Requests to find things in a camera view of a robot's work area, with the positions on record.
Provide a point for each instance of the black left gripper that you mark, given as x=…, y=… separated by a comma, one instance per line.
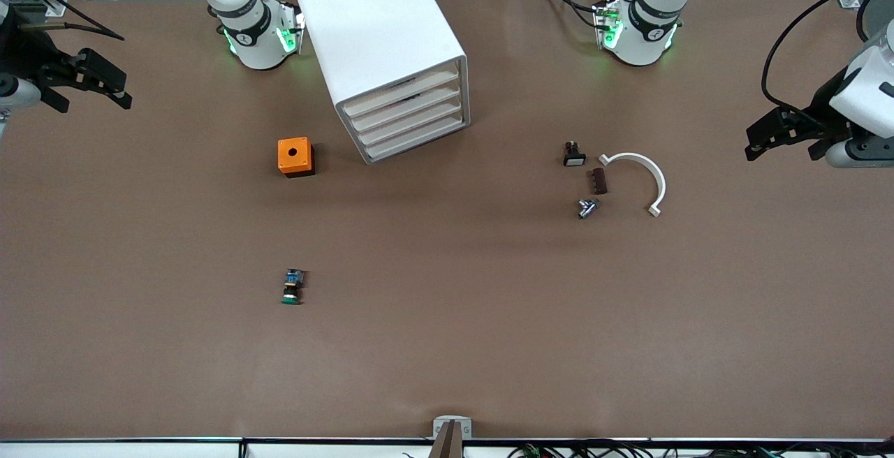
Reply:
x=816, y=110

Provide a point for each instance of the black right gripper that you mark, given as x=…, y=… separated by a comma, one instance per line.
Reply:
x=22, y=58

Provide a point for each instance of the green push button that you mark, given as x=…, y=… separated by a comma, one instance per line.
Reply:
x=293, y=280

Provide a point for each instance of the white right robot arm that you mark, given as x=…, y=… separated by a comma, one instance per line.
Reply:
x=260, y=54

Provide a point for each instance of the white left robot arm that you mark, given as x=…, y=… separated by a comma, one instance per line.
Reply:
x=644, y=53

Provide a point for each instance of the brown ribbed block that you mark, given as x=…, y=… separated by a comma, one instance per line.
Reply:
x=598, y=181

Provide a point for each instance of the base connector box green light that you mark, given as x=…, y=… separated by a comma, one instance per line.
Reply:
x=290, y=32
x=606, y=25

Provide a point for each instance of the orange box with hole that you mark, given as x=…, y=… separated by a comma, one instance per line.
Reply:
x=285, y=161

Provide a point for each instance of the silver metal fitting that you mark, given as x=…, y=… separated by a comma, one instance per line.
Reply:
x=585, y=209

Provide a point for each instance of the black switch white face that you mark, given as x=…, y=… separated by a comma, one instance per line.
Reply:
x=574, y=159

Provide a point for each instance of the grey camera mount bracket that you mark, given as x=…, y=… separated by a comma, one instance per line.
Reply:
x=438, y=424

